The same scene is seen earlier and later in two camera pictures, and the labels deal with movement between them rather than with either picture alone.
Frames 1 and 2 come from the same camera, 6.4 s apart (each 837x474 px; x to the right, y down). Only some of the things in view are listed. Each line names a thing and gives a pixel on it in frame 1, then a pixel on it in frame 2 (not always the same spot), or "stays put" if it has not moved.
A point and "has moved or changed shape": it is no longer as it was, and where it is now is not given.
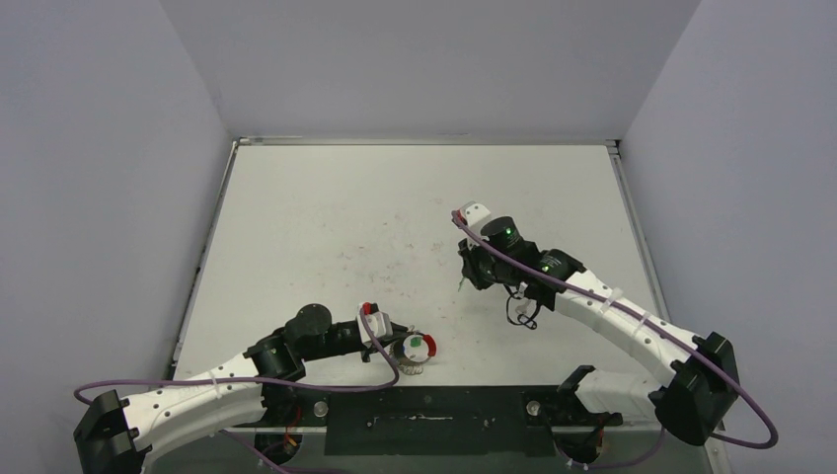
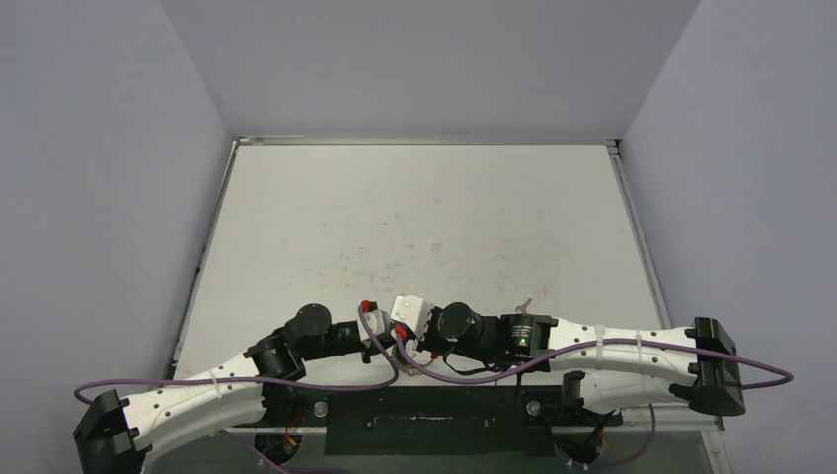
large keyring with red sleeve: [429, 342] has moved or changed shape
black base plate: [388, 421] stays put
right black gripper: [471, 267] to [421, 343]
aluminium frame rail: [440, 432] stays put
